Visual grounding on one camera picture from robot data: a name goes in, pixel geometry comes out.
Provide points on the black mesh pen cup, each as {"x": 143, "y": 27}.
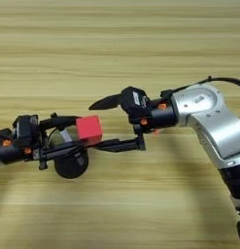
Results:
{"x": 71, "y": 167}

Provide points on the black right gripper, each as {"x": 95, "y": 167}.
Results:
{"x": 157, "y": 116}

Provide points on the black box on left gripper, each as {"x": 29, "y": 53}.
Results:
{"x": 26, "y": 129}

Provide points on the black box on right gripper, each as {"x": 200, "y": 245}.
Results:
{"x": 135, "y": 97}

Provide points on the red cube block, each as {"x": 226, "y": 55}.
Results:
{"x": 89, "y": 129}

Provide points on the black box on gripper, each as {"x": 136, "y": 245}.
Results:
{"x": 26, "y": 129}
{"x": 135, "y": 97}

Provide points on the white marker with black cap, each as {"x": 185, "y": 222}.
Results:
{"x": 65, "y": 135}

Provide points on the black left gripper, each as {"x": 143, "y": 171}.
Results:
{"x": 14, "y": 150}

